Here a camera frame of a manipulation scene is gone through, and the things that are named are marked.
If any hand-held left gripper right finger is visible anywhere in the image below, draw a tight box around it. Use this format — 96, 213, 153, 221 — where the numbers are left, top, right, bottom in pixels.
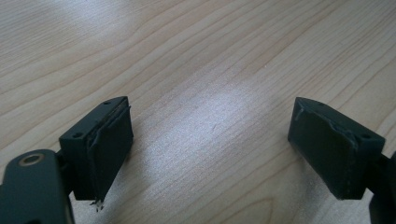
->
287, 96, 387, 201

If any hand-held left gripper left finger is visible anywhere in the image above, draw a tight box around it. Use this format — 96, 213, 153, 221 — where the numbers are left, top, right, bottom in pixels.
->
58, 95, 134, 202

